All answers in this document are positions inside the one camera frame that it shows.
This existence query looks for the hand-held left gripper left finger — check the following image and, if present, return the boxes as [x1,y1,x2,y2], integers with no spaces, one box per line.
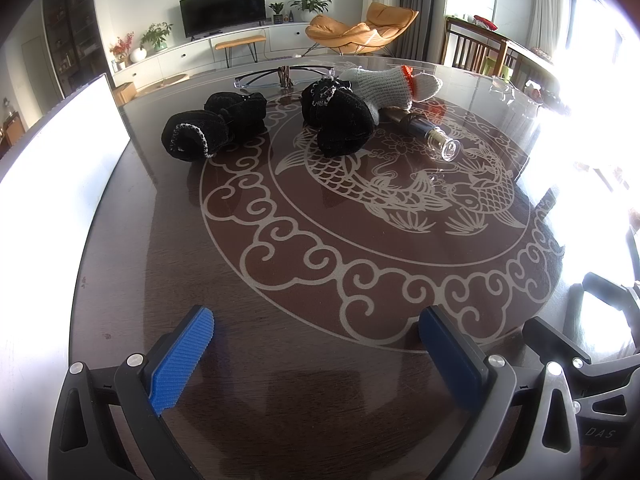
[47,305,216,480]

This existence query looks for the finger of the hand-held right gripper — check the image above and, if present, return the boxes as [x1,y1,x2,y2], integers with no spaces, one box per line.
[522,316,593,372]
[582,272,640,313]

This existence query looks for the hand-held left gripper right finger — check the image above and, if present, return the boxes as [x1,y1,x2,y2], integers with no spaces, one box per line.
[419,305,583,480]

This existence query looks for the clear capped perfume bottle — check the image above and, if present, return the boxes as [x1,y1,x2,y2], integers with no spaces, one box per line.
[382,110,461,162]

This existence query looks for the black fleece glove white trim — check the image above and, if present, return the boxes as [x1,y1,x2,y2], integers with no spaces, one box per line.
[300,79,382,158]
[161,91,269,163]

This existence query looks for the grey knit glove orange band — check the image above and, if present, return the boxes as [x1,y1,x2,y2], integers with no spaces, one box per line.
[339,65,442,111]

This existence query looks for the clear frame eyeglasses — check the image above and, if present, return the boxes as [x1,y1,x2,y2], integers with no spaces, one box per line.
[234,65,335,92]

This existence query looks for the dark patterned glass desktop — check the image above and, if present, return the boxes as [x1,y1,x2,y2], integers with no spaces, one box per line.
[47,57,640,480]

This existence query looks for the wooden slatted chair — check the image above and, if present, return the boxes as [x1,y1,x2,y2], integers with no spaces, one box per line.
[442,16,516,81]

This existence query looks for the white low television cabinet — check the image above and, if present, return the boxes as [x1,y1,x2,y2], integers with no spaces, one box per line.
[111,22,321,88]

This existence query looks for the red flower arrangement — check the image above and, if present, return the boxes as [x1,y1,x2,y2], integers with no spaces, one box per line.
[109,32,135,71]

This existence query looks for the orange bench black legs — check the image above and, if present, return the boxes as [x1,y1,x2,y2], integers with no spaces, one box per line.
[215,35,267,68]

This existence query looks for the leafy potted plant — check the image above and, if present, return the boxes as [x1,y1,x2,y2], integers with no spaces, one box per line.
[140,21,173,52]

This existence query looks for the orange lounge chair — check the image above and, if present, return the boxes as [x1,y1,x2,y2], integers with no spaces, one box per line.
[305,2,420,57]

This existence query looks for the dark tall bookshelf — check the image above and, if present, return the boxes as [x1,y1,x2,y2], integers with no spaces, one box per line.
[42,0,113,93]

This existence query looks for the grey curtain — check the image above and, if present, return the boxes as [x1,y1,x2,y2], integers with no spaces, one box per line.
[400,0,448,66]

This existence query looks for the black television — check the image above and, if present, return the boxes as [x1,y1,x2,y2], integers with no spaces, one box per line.
[179,0,267,39]

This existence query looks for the large green potted plant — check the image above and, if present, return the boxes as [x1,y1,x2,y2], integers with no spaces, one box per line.
[289,0,332,23]

